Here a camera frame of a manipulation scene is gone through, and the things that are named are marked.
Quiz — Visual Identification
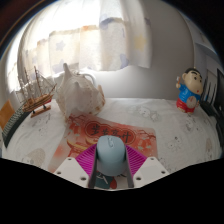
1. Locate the white wall shelf unit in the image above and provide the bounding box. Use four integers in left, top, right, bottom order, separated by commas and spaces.
191, 16, 221, 73

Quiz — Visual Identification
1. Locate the red printed mouse pad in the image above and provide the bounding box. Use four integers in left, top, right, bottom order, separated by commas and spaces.
48, 113, 158, 190

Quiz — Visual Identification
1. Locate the wooden model sailing ship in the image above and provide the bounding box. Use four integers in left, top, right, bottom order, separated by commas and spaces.
17, 65, 58, 118

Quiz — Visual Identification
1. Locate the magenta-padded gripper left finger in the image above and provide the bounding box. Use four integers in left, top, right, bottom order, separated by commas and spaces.
53, 144, 99, 189

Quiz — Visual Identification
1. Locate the white star-print curtain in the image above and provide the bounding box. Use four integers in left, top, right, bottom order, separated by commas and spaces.
19, 0, 154, 88

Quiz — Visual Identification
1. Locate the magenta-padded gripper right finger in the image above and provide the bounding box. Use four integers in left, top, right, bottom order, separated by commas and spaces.
124, 144, 170, 189

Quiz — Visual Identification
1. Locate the large white conch shell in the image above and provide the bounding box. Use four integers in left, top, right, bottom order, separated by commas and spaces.
54, 62, 107, 121

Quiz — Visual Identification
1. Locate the black keyboard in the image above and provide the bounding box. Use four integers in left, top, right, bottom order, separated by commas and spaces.
1, 108, 31, 148

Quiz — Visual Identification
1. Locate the light blue computer mouse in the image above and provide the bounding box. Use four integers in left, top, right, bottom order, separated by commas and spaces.
95, 134, 129, 177

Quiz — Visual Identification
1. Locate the white printed tablecloth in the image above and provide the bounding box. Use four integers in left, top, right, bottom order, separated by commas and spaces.
0, 96, 224, 189

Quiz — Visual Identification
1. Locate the cartoon boy figurine clock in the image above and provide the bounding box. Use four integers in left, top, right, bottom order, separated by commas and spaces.
175, 67, 204, 114

